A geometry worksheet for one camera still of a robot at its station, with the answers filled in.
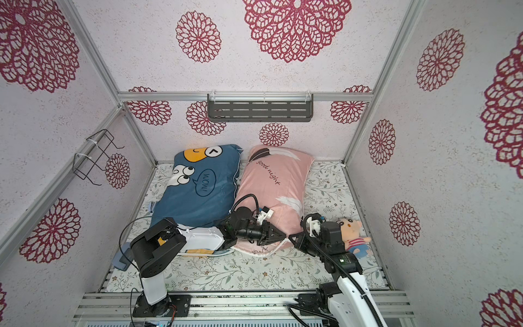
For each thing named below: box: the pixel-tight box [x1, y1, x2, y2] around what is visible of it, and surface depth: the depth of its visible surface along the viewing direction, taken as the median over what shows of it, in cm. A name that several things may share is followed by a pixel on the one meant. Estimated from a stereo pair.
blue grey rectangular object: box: [112, 241, 134, 272], surface depth 83 cm
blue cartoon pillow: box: [151, 144, 244, 228], surface depth 105 cm
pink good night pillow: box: [231, 145, 314, 256], surface depth 92 cm
